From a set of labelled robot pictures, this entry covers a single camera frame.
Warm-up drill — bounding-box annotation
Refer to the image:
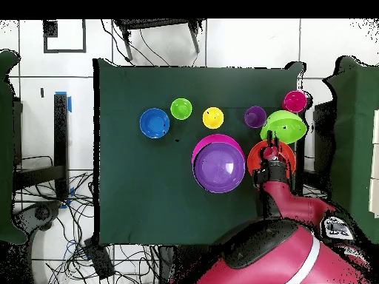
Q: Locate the green bowl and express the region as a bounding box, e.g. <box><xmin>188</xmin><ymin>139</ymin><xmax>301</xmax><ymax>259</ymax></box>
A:
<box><xmin>259</xmin><ymin>109</ymin><xmax>308</xmax><ymax>145</ymax></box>

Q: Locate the large orange bowl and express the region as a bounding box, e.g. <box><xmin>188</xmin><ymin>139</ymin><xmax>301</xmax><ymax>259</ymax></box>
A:
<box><xmin>246</xmin><ymin>140</ymin><xmax>297</xmax><ymax>182</ymax></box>

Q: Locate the purple bowl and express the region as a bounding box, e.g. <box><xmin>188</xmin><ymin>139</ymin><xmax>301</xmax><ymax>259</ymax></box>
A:
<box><xmin>192</xmin><ymin>142</ymin><xmax>246</xmax><ymax>194</ymax></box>

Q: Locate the large pink bowl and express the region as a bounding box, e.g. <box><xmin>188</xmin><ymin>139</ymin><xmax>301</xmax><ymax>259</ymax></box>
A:
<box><xmin>191</xmin><ymin>133</ymin><xmax>246</xmax><ymax>164</ymax></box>

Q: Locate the purple cup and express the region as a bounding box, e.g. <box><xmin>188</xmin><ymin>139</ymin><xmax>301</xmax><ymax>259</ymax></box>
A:
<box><xmin>243</xmin><ymin>106</ymin><xmax>267</xmax><ymax>129</ymax></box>

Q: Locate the pink cup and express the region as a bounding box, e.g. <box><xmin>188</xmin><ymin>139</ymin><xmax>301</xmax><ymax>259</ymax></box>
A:
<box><xmin>281</xmin><ymin>90</ymin><xmax>309</xmax><ymax>114</ymax></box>

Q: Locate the yellow cup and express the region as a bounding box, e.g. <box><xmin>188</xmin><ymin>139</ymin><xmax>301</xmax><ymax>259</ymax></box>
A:
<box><xmin>202</xmin><ymin>106</ymin><xmax>225</xmax><ymax>130</ymax></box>

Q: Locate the green cloth side table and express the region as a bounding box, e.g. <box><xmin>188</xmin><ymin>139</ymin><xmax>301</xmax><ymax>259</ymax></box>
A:
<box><xmin>0</xmin><ymin>50</ymin><xmax>29</xmax><ymax>246</ymax></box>
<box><xmin>321</xmin><ymin>55</ymin><xmax>379</xmax><ymax>237</ymax></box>

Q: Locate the green cup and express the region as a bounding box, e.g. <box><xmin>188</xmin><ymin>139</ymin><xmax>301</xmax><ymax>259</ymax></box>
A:
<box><xmin>170</xmin><ymin>98</ymin><xmax>193</xmax><ymax>121</ymax></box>

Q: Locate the dark green tablecloth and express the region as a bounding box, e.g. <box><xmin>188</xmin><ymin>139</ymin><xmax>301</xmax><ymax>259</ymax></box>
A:
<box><xmin>92</xmin><ymin>58</ymin><xmax>306</xmax><ymax>248</ymax></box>

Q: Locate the blue bowl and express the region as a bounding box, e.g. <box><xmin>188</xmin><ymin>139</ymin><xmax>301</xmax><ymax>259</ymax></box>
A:
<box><xmin>139</xmin><ymin>108</ymin><xmax>171</xmax><ymax>139</ymax></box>

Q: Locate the black stool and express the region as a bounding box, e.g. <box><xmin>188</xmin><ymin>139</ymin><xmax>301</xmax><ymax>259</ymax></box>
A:
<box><xmin>113</xmin><ymin>18</ymin><xmax>206</xmax><ymax>62</ymax></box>

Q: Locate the black power box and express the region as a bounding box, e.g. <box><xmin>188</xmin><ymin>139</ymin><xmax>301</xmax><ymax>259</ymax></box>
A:
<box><xmin>83</xmin><ymin>237</ymin><xmax>115</xmax><ymax>280</ymax></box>

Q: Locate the blue tape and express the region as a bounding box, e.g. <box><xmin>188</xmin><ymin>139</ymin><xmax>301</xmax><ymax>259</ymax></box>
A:
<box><xmin>54</xmin><ymin>90</ymin><xmax>73</xmax><ymax>113</ymax></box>

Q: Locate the black metal post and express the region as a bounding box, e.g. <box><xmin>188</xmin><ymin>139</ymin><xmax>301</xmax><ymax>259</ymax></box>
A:
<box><xmin>295</xmin><ymin>141</ymin><xmax>306</xmax><ymax>196</ymax></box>

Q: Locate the black metal frame beam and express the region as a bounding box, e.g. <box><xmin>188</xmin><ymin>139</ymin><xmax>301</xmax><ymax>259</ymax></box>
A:
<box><xmin>13</xmin><ymin>92</ymin><xmax>70</xmax><ymax>200</ymax></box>

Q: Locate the tangle of cables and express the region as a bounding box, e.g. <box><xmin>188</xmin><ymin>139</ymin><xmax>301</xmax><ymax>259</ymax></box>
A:
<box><xmin>13</xmin><ymin>155</ymin><xmax>167</xmax><ymax>284</ymax></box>

